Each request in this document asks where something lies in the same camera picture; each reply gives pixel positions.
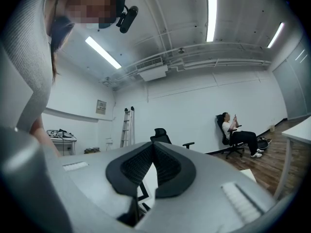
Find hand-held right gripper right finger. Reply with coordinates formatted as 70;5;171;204
135;141;279;233

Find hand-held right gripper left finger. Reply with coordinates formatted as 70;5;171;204
57;141;154;228

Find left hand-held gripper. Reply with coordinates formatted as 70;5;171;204
137;178;156;213

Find person's left forearm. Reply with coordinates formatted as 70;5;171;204
29;116;63;158

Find white rectangular table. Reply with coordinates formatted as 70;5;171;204
274;116;311;201
239;168;258;184

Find small white side table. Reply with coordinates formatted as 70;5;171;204
46;129;77;156

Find black office chair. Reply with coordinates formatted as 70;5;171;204
215;114;245;160
150;128;195;150

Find silver folding ladder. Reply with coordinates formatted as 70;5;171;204
120;106;136;148

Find white ceiling air conditioner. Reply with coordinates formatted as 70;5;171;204
135;56;169;82

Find long ceiling light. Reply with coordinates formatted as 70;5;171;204
85;35;122;69
266;22;285;49
206;0;218;43

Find white ceiling pipes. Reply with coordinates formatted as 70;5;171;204
99;41;272;89

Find frosted glass partition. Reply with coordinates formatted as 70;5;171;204
271;36;311;121

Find person's grey knit shirt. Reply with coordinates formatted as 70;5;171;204
0;0;61;133

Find grey equipment with cables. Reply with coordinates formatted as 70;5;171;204
46;129;76;139

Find black head-mounted camera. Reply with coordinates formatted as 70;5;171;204
116;5;139;34

